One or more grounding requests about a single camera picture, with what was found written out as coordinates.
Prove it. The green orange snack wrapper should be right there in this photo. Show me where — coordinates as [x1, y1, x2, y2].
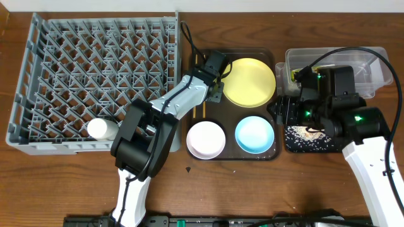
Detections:
[291, 69, 305, 83]

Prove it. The clear plastic bin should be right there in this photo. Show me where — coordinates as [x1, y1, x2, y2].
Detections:
[275, 47, 394, 99]

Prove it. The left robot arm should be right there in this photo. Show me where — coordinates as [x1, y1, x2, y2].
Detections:
[108, 50, 230, 226]

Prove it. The black waste tray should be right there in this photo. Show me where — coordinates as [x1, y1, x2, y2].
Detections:
[280, 95, 348, 154]

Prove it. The yellow plate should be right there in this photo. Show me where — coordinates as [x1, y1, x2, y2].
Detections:
[222, 58, 276, 108]

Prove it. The white cup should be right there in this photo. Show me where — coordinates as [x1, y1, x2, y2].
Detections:
[87, 118, 119, 141]

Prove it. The white bowl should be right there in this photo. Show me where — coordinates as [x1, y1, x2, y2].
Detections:
[186, 121, 226, 160]

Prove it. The dark brown serving tray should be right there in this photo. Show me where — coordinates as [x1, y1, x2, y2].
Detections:
[189, 47, 282, 161]

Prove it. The light blue bowl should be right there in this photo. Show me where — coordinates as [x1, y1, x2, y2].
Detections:
[234, 116, 275, 154]

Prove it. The pile of rice waste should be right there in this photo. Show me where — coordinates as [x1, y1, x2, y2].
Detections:
[283, 126, 340, 153]

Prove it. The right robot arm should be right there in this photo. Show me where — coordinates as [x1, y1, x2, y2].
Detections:
[267, 65, 403, 226]

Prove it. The grey dishwasher rack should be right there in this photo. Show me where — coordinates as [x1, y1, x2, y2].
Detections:
[6, 14, 181, 155]

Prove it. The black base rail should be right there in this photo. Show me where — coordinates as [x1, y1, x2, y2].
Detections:
[62, 216, 372, 227]

